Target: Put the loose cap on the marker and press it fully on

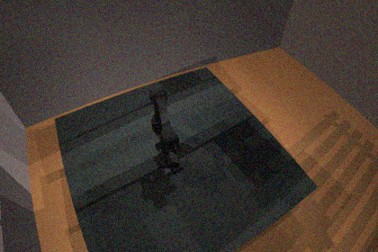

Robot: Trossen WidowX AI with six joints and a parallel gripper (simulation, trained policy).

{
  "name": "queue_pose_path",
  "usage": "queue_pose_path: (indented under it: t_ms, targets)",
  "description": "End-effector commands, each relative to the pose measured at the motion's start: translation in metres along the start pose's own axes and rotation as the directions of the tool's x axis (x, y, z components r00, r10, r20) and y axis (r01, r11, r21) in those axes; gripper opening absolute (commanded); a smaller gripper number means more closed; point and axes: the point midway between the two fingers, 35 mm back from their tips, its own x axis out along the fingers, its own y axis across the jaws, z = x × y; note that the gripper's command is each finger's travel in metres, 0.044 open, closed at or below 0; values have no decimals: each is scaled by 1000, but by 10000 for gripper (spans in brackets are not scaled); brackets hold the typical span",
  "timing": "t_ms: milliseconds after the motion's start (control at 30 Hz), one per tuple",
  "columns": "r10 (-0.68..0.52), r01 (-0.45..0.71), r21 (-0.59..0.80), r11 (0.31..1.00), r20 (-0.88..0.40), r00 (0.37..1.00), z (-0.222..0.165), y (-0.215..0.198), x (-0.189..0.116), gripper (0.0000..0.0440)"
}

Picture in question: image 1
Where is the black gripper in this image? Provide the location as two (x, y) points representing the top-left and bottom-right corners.
(155, 142), (184, 174)

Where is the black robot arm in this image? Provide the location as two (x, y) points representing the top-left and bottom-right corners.
(149, 89), (180, 169)

